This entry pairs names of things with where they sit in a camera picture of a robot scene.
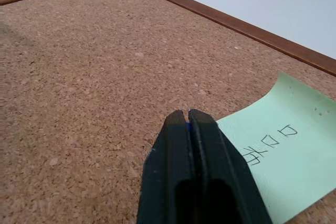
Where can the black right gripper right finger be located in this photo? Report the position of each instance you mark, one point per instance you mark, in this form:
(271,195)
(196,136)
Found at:
(225,171)

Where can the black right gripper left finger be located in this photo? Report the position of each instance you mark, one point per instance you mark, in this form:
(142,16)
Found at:
(162,171)

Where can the blue pushpin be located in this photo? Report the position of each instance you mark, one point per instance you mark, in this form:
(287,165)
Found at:
(188,127)

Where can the green sticky note with writing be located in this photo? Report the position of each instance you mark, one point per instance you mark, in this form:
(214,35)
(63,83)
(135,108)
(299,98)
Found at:
(288,155)

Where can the cork board with wooden frame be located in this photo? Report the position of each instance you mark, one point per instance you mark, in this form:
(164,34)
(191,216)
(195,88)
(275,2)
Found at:
(105,90)

